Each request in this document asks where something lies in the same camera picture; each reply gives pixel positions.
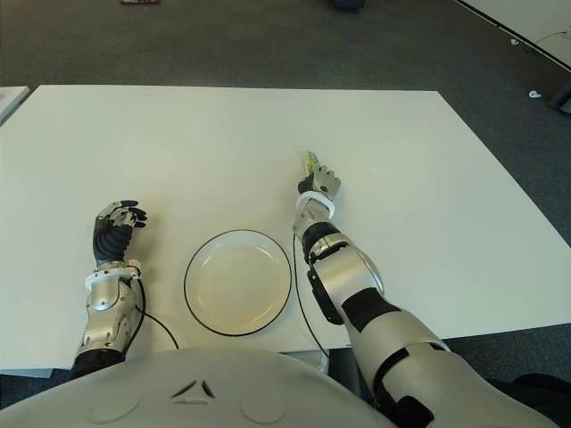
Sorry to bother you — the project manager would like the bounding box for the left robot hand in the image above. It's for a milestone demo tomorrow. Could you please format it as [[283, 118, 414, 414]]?
[[91, 199, 148, 268]]

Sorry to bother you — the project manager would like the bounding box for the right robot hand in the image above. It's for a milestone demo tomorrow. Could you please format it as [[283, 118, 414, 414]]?
[[296, 164, 343, 200]]

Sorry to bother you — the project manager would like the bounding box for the green white toothpaste tube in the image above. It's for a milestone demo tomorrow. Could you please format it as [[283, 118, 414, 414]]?
[[297, 150, 323, 177]]

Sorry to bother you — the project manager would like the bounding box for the white plate black rim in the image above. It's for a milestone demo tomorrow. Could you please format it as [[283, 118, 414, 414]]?
[[183, 228, 294, 336]]

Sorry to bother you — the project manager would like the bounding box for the white side table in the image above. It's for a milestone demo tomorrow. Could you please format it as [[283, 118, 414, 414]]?
[[0, 86, 31, 126]]

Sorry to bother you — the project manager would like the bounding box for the dark chair base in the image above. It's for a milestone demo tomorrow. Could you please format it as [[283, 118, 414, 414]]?
[[327, 0, 365, 13]]

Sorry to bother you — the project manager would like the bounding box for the grey robot torso shell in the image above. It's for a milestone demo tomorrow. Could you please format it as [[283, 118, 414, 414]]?
[[0, 347, 389, 428]]

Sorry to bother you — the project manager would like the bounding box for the grey floor object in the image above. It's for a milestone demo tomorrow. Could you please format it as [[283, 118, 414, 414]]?
[[548, 75, 571, 112]]

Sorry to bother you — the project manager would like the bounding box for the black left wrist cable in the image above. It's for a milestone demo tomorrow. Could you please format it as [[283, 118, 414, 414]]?
[[131, 275, 182, 351]]

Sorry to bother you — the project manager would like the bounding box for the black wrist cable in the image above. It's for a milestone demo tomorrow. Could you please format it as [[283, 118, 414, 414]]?
[[131, 275, 182, 351], [292, 229, 331, 358]]

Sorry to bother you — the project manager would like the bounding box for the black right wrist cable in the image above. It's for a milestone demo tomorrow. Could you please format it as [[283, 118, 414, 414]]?
[[292, 229, 331, 358]]

